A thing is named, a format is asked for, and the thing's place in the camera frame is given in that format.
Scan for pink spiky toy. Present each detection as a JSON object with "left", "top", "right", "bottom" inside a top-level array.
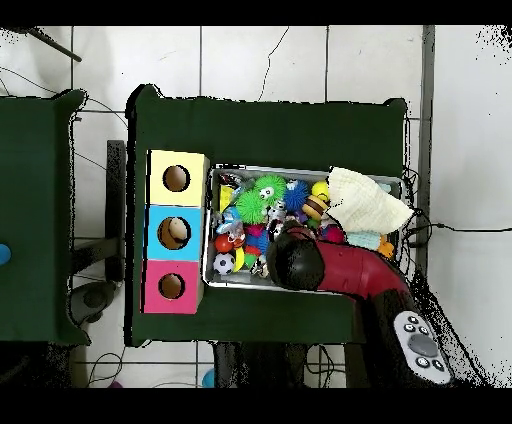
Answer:
[{"left": 321, "top": 224, "right": 346, "bottom": 245}]

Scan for green cloth side table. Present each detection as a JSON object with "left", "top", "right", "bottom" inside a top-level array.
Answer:
[{"left": 0, "top": 89, "right": 91, "bottom": 345}]

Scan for wooden box three holes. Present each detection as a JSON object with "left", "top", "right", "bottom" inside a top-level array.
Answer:
[{"left": 140, "top": 149, "right": 211, "bottom": 315}]

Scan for wooden burger toy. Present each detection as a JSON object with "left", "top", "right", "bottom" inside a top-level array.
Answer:
[{"left": 301, "top": 194, "right": 330, "bottom": 222}]

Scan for black cable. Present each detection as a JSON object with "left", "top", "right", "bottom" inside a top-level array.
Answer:
[{"left": 403, "top": 221, "right": 512, "bottom": 247}]

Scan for thin dark rod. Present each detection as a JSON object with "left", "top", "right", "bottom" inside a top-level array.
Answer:
[{"left": 15, "top": 26, "right": 83, "bottom": 63}]

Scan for cream waffle cloth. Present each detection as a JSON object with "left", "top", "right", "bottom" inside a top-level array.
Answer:
[{"left": 326, "top": 166, "right": 415, "bottom": 235}]

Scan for black upright panel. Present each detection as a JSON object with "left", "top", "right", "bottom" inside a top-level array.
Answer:
[{"left": 105, "top": 139, "right": 127, "bottom": 281}]

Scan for shallow mesh bin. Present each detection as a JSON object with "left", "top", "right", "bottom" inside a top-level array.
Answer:
[{"left": 201, "top": 163, "right": 405, "bottom": 299}]

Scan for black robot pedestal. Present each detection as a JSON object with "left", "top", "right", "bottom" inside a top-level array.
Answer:
[{"left": 213, "top": 341, "right": 321, "bottom": 388}]

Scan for yellow ball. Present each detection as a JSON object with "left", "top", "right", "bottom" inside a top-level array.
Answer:
[{"left": 311, "top": 180, "right": 331, "bottom": 202}]

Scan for large orange toy brick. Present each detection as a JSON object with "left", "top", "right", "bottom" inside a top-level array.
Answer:
[{"left": 377, "top": 235, "right": 396, "bottom": 259}]

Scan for small soccer ball toy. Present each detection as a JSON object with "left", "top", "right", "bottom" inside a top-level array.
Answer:
[{"left": 212, "top": 252, "right": 236, "bottom": 276}]

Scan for green spiky ball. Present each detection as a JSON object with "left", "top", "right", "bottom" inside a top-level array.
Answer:
[
  {"left": 234, "top": 189, "right": 269, "bottom": 225},
  {"left": 254, "top": 174, "right": 288, "bottom": 205}
]

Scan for mint waffle cloth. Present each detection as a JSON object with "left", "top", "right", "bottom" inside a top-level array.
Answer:
[{"left": 346, "top": 230, "right": 382, "bottom": 251}]

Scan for blue spiky ball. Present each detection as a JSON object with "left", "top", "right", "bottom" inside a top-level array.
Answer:
[{"left": 283, "top": 179, "right": 310, "bottom": 212}]

